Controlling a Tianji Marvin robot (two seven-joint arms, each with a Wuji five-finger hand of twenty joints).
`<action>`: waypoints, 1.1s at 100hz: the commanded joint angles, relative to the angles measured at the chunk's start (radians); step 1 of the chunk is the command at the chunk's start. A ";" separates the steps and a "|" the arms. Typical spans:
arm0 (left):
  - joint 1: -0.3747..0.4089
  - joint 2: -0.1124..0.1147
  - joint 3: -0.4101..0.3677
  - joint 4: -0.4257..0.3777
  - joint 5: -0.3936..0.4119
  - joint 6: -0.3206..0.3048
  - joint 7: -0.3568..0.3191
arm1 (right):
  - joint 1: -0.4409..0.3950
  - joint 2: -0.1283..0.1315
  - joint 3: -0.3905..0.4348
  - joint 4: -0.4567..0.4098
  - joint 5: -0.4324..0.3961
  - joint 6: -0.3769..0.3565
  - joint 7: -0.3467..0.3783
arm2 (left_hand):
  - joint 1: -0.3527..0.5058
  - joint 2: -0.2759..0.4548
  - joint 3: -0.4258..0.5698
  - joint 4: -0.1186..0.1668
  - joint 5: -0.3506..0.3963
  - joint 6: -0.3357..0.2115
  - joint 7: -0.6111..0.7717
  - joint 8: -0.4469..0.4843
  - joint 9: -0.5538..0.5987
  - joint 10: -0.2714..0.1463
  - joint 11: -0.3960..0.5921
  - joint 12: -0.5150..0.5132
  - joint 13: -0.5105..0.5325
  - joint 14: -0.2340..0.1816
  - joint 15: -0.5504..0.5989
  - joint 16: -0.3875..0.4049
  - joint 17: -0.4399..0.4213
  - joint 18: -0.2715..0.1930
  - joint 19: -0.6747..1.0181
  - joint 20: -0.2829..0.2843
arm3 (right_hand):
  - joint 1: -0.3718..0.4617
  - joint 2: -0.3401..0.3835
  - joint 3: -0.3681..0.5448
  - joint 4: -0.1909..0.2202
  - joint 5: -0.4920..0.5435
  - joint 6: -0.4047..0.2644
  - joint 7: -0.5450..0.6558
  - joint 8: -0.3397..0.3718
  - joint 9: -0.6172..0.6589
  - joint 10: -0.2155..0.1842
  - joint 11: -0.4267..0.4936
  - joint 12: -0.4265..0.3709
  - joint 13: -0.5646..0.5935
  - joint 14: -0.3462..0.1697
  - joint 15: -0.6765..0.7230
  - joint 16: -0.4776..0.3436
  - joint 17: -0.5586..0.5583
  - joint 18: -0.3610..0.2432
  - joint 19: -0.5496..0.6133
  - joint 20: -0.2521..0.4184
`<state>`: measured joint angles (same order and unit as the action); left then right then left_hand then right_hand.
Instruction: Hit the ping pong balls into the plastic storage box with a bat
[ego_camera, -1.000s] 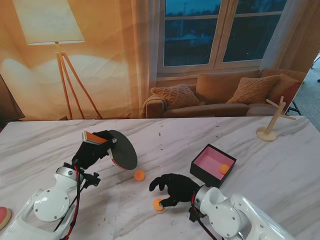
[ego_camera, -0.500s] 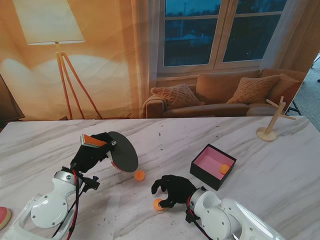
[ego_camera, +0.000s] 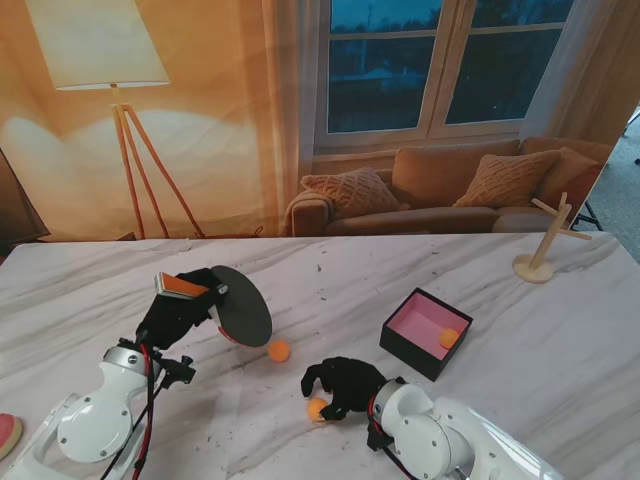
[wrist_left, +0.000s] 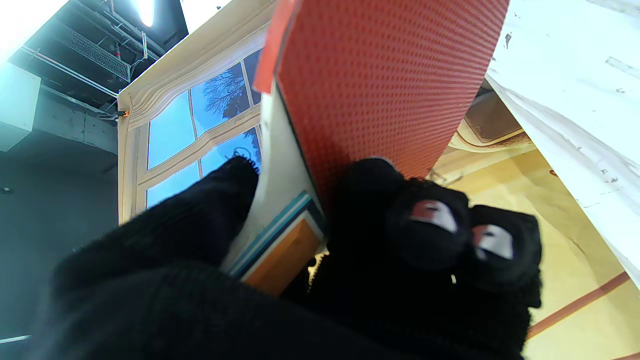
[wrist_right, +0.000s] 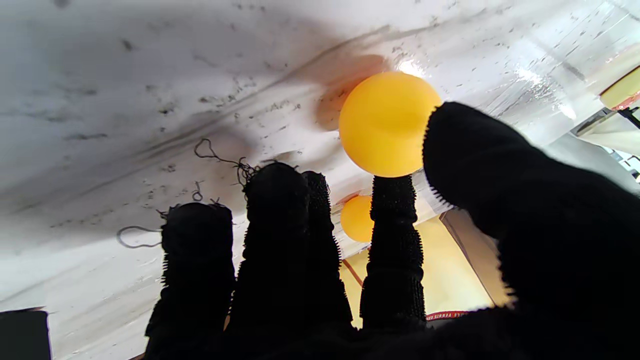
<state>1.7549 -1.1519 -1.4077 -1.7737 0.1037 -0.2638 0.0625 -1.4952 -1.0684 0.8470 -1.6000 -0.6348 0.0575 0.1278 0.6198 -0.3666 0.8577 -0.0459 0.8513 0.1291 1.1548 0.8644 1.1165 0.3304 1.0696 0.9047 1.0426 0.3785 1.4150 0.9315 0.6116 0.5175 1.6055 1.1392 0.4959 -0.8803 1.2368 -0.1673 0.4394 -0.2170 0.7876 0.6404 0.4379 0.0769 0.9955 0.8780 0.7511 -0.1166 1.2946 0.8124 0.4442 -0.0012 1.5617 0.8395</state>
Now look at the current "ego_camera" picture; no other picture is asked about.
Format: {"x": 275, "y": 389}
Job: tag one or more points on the orange ping pong ball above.
{"x": 279, "y": 351}
{"x": 314, "y": 409}
{"x": 449, "y": 338}

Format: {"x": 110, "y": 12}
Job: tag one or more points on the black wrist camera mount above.
{"x": 380, "y": 437}
{"x": 175, "y": 372}

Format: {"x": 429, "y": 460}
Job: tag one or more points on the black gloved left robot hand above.
{"x": 172, "y": 315}

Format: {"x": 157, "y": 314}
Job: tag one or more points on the pink round pad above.
{"x": 10, "y": 435}

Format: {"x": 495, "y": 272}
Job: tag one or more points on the black tripod stand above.
{"x": 590, "y": 212}

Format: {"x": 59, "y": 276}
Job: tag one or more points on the printed living room backdrop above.
{"x": 225, "y": 125}

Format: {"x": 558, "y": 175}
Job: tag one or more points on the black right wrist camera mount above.
{"x": 380, "y": 437}

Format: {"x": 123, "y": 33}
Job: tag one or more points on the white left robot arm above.
{"x": 95, "y": 425}

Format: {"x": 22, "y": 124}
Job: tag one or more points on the wooden mug tree stand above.
{"x": 534, "y": 271}

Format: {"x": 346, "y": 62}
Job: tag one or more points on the black storage box pink inside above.
{"x": 420, "y": 320}

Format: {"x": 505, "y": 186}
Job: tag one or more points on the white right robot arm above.
{"x": 435, "y": 435}

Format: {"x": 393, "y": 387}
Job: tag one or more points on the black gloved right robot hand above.
{"x": 355, "y": 385}

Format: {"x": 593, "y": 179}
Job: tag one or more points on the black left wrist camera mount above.
{"x": 175, "y": 372}

